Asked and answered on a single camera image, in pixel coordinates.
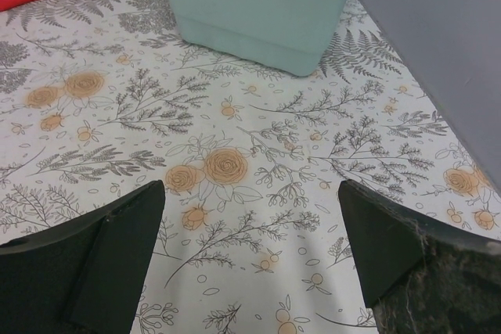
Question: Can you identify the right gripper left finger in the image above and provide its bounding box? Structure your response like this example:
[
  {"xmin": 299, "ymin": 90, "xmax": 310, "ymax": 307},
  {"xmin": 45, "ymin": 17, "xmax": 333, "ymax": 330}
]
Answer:
[{"xmin": 1, "ymin": 181, "xmax": 165, "ymax": 333}]

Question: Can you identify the floral table mat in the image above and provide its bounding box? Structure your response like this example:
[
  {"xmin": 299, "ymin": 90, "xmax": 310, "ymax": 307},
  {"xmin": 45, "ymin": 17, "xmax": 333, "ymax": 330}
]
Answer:
[{"xmin": 1, "ymin": 0, "xmax": 500, "ymax": 333}]

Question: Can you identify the teal plastic bin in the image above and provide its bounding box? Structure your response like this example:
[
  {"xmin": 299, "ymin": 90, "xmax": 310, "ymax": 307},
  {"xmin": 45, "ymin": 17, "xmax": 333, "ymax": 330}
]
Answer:
[{"xmin": 169, "ymin": 0, "xmax": 347, "ymax": 77}]

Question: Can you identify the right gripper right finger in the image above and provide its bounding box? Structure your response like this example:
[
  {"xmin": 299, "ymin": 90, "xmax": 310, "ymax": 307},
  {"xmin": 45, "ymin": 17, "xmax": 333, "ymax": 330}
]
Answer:
[{"xmin": 338, "ymin": 180, "xmax": 500, "ymax": 333}]

